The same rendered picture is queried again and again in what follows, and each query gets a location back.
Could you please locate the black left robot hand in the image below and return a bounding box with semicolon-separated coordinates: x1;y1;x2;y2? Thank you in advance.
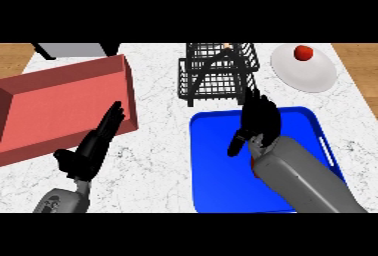
51;101;126;182

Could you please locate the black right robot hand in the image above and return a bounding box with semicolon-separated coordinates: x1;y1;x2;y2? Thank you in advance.
225;87;283;158

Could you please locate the red rectangular tray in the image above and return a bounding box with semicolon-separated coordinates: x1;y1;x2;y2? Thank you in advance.
0;54;140;168

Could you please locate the red bell pepper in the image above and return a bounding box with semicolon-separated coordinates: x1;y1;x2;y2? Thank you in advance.
249;156;259;179

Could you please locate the blue plastic tray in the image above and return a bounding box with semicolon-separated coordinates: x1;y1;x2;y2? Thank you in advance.
188;105;345;214

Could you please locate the white round plate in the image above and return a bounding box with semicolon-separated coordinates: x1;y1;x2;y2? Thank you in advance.
270;44;339;94

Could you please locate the red tomato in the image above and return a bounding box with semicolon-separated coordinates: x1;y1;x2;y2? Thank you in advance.
293;45;315;62

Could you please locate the grey and black appliance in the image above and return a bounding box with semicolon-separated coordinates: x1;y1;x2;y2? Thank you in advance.
29;43;121;61

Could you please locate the black wire tiered basket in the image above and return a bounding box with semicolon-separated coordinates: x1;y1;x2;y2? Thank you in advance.
177;43;261;108

